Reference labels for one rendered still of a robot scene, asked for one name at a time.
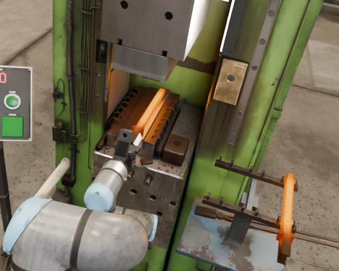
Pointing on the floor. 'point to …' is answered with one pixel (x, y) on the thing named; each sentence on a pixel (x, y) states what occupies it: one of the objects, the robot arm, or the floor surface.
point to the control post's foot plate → (0, 261)
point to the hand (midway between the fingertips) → (136, 132)
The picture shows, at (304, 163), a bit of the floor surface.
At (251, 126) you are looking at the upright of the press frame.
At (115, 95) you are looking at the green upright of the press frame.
